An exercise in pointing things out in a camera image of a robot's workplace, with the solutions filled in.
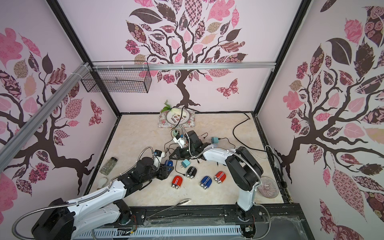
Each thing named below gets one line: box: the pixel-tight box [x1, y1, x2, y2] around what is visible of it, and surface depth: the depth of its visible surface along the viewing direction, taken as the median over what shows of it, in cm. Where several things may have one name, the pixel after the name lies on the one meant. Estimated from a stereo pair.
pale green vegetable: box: [171, 108, 182, 115], surface depth 119 cm
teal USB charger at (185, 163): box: [181, 159, 191, 168], surface depth 92 cm
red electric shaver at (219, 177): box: [213, 171, 227, 184], surface depth 86 cm
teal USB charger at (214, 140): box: [211, 137, 219, 144], surface depth 105 cm
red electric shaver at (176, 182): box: [171, 175, 183, 189], surface depth 84 cm
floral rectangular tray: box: [157, 110, 196, 129], surface depth 116 cm
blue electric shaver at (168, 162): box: [165, 159, 173, 167], surface depth 83 cm
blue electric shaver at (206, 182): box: [199, 176, 213, 190], surface depth 84 cm
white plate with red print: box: [165, 108, 191, 125], surface depth 119 cm
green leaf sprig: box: [160, 99, 172, 113], surface depth 120 cm
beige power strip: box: [173, 137, 187, 149], surface depth 83 cm
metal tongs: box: [146, 198, 192, 220], surface depth 79 cm
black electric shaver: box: [186, 166, 197, 179], surface depth 87 cm
